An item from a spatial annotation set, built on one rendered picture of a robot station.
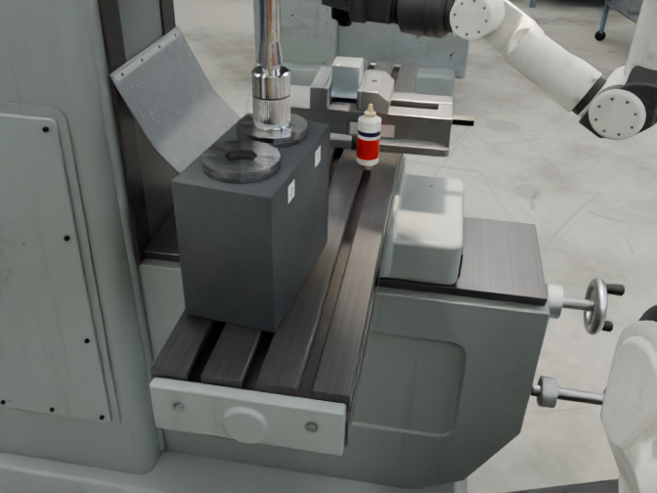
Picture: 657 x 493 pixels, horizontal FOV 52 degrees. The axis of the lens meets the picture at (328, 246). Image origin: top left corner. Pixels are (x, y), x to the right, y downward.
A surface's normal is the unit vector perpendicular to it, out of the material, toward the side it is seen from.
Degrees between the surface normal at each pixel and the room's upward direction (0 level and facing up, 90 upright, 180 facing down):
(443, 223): 0
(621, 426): 90
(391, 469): 90
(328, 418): 90
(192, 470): 0
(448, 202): 0
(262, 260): 90
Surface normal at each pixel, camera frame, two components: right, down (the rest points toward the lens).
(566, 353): 0.03, -0.84
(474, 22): -0.41, 0.36
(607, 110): -0.53, 0.53
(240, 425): -0.17, 0.52
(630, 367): -0.99, 0.07
